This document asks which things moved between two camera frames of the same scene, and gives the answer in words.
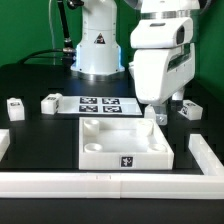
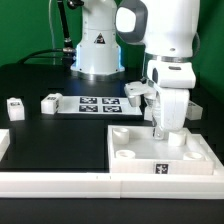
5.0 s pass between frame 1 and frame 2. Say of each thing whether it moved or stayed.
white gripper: moved
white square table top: moved
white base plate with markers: stayed
